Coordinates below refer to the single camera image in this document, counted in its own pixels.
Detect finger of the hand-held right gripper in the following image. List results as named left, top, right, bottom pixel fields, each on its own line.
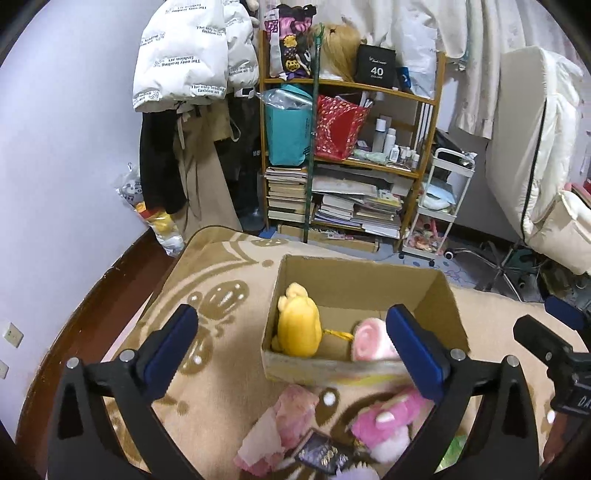
left=545, top=296, right=587, bottom=330
left=513, top=315, right=575, bottom=365

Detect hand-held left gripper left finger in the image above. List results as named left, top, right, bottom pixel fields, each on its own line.
left=46, top=304, right=206, bottom=480

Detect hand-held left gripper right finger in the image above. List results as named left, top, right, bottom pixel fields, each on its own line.
left=383, top=305, right=543, bottom=480

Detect pink and white plush toy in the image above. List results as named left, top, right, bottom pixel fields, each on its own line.
left=351, top=388, right=435, bottom=464

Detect cardboard box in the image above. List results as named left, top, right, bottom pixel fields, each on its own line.
left=277, top=224, right=382, bottom=254
left=261, top=254, right=471, bottom=386

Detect light green soft cloth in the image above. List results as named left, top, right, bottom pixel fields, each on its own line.
left=438, top=436, right=467, bottom=472

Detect yellow plush toy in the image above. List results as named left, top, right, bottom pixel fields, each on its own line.
left=271, top=282, right=324, bottom=357

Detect pink cloth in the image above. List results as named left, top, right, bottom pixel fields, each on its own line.
left=233, top=385, right=320, bottom=478

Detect purple plush toy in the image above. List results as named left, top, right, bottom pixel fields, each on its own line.
left=332, top=464, right=384, bottom=480

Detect dark pouch with gold print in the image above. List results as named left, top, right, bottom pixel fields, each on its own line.
left=293, top=429, right=356, bottom=476

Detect beige patterned blanket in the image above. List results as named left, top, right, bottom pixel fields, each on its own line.
left=99, top=226, right=591, bottom=480

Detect pink toys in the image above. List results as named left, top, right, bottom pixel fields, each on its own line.
left=406, top=222, right=446, bottom=252

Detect clear bag of toys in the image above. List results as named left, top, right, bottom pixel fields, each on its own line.
left=115, top=162, right=186, bottom=257

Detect flat cardboard box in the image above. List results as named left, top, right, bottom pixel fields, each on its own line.
left=277, top=224, right=382, bottom=254

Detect pile of books and magazines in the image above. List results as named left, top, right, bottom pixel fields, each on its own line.
left=311, top=166, right=414, bottom=240

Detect cream office chair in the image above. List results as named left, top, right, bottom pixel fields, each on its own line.
left=450, top=45, right=591, bottom=303

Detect beige hanging trousers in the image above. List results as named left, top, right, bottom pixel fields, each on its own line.
left=173, top=104, right=243, bottom=241

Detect white trolley cart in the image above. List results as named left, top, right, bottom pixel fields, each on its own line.
left=399, top=148, right=476, bottom=268

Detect stack of old books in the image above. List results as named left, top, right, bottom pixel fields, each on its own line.
left=265, top=166, right=309, bottom=222

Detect black hanging garment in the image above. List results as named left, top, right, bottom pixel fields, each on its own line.
left=139, top=108, right=188, bottom=215

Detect black bag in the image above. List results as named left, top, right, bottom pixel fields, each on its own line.
left=434, top=129, right=467, bottom=155

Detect black hanging pants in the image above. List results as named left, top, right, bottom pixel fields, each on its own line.
left=215, top=95, right=269, bottom=232

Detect group of white cosmetic bottles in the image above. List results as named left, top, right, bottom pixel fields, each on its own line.
left=369, top=117, right=422, bottom=169

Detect red paper bag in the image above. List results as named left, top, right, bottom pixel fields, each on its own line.
left=314, top=95, right=374, bottom=161

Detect teal paper bag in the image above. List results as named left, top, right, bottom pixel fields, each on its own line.
left=265, top=83, right=315, bottom=168

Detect green pole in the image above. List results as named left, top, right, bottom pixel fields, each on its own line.
left=302, top=23, right=324, bottom=245

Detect wooden shelf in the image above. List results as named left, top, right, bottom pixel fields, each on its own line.
left=259, top=30, right=446, bottom=252

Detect white curtain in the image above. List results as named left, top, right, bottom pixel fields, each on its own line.
left=259, top=0, right=573, bottom=139

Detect black box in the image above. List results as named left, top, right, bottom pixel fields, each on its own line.
left=355, top=44, right=398, bottom=90

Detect white plastic bag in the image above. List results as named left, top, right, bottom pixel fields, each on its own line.
left=392, top=14, right=439, bottom=100

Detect white printed puffer jacket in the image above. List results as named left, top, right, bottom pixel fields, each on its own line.
left=131, top=0, right=259, bottom=114

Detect blond wig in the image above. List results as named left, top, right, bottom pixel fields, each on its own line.
left=308, top=23, right=363, bottom=84

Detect patterned tote bag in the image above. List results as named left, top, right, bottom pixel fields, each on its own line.
left=263, top=4, right=315, bottom=79

